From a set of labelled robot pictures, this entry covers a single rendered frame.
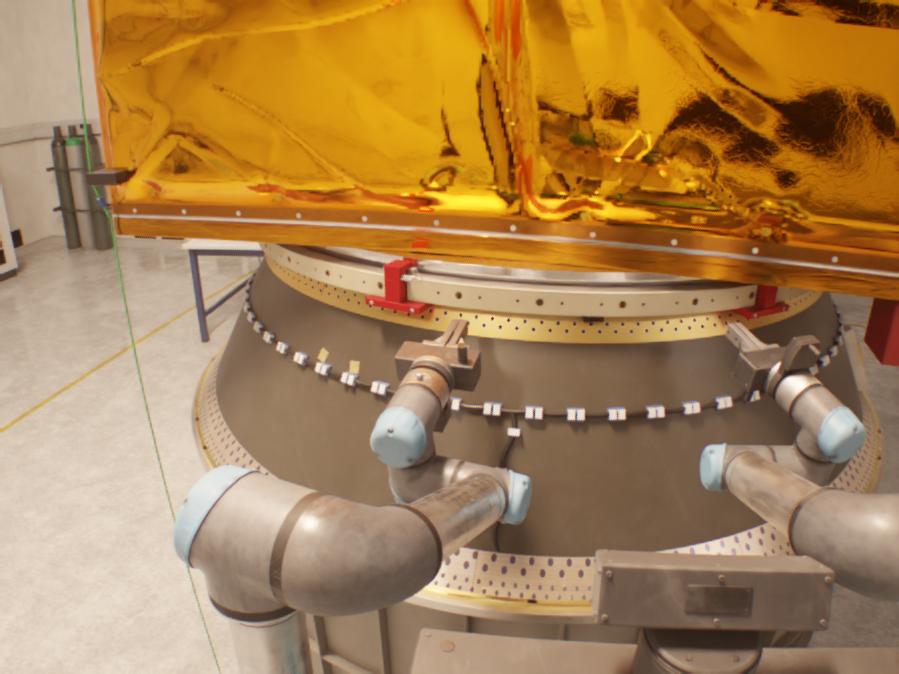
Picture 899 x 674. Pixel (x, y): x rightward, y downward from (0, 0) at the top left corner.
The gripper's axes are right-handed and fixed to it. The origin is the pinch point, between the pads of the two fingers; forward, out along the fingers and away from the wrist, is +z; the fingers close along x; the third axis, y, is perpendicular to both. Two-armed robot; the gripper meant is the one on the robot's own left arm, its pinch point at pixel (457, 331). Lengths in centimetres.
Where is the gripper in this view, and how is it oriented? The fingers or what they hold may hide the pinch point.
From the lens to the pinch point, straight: 114.7
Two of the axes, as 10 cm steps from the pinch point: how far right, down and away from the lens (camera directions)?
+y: -0.5, -8.4, -5.4
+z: 3.0, -5.3, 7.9
